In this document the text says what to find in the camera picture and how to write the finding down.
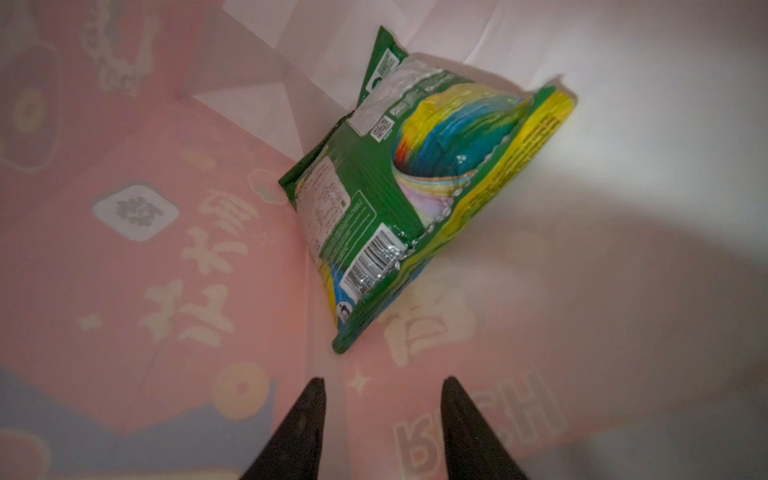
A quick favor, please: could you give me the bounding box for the red paper gift bag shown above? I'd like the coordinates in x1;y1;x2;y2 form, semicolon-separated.
1;1;767;479

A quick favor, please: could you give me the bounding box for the green snack packet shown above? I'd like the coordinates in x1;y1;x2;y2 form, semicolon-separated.
279;29;576;354

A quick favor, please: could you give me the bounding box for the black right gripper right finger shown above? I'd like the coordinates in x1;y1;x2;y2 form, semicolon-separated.
440;376;528;480

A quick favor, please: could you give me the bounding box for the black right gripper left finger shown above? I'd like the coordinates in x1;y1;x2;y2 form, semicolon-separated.
241;377;327;480

